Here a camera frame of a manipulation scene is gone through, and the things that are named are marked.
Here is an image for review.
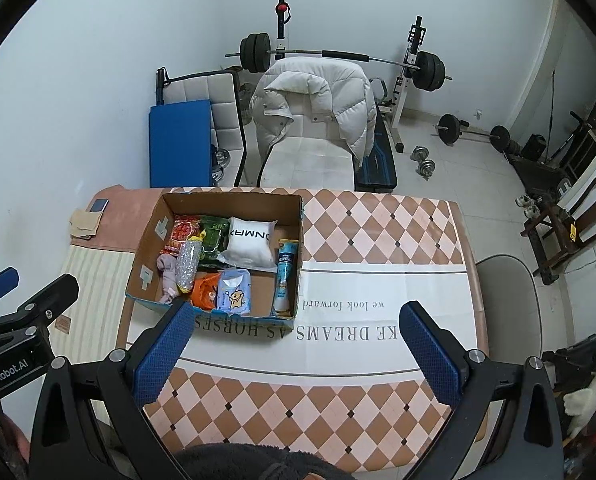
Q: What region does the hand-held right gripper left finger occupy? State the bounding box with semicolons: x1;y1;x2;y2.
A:
30;300;196;480

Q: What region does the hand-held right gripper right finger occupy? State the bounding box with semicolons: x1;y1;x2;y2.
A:
399;301;565;480

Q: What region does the grey pink cloth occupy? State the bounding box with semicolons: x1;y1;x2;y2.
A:
155;254;181;306

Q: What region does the orange snack packet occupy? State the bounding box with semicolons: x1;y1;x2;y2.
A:
190;274;223;311

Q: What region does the silver glitter packet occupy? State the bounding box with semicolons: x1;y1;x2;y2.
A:
175;235;205;295

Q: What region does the light blue tissue packet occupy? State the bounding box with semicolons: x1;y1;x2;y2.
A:
215;269;253;313

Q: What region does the cardboard box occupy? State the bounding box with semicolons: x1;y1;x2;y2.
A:
125;191;305;321

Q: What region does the red snack packet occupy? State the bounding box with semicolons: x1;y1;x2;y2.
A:
159;214;201;261

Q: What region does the green snack packet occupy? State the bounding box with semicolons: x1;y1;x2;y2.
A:
198;215;231;268

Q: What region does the white pillow packet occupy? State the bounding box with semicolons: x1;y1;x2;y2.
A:
218;217;277;272

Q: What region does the blue white tube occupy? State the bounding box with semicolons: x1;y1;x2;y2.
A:
272;238;301;317

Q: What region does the striped beige mat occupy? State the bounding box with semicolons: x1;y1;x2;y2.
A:
52;246;138;356

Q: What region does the tan cloth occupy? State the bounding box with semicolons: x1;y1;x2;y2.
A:
69;210;103;238

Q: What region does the checkered tablecloth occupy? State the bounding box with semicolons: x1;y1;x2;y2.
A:
115;189;490;473

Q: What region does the dark fleece clothing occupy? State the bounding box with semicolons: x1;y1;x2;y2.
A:
170;442;359;480

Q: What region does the white plush toy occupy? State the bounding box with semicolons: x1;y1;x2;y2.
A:
564;340;596;441

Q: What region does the blue folded mat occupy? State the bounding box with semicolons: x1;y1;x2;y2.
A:
148;99;213;188

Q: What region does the black weight bench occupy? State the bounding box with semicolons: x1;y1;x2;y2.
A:
355;110;399;193

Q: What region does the dark wooden chair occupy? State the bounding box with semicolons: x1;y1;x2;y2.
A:
520;176;596;281

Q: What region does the short barbell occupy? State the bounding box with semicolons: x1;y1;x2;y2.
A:
432;114;511;153

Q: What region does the black bag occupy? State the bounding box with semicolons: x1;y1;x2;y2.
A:
522;134;548;161

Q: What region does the white puffer jacket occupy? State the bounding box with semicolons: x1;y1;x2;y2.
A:
249;57;377;168

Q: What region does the white barbell rack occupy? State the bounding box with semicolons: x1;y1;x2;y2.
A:
273;0;426;153

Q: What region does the long barbell with black plates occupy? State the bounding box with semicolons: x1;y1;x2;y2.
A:
225;32;454;93

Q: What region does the white padded chair black frame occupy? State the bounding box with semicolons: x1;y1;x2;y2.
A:
157;66;251;186

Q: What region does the black exercise equipment frame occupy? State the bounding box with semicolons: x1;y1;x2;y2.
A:
548;110;596;176

